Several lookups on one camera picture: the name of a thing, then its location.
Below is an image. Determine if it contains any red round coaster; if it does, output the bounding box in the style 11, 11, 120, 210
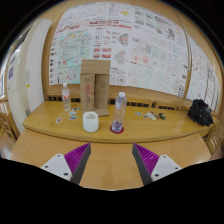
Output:
110, 125, 124, 134

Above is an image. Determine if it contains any white rectangular card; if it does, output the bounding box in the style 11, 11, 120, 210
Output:
146, 112, 157, 120

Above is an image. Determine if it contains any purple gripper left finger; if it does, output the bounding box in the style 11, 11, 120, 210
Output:
41, 143, 91, 185

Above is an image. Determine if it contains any red label water bottle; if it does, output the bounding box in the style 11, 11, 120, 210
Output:
62, 83, 71, 111

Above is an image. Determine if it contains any clear plastic water bottle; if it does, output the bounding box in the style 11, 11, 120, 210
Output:
112, 92, 127, 127

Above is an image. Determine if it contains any large wall poster board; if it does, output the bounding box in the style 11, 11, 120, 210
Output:
49, 2, 188, 97

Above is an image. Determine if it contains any white door panel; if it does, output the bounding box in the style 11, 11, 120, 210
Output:
7, 19, 52, 133

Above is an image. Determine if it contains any right wall poster board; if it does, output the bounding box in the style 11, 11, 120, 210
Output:
186, 36, 220, 111

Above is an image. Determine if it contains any blue picture card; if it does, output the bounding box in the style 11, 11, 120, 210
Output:
69, 115, 77, 120

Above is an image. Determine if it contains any wooden chair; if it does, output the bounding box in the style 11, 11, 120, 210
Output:
205, 124, 224, 155

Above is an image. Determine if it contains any white ceramic cup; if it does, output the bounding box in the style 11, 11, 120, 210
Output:
83, 112, 99, 133

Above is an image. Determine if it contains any brown cardboard box stand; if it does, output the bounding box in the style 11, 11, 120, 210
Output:
80, 59, 111, 116

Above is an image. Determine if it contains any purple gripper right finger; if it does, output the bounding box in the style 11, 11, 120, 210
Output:
132, 143, 181, 185

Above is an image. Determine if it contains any triangular red sticker card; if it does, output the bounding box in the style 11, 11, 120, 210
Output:
56, 117, 63, 124

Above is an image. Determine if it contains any small black device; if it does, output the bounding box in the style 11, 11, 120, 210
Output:
159, 113, 166, 120

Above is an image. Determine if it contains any black backpack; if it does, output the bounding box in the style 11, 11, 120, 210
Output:
188, 99, 213, 126

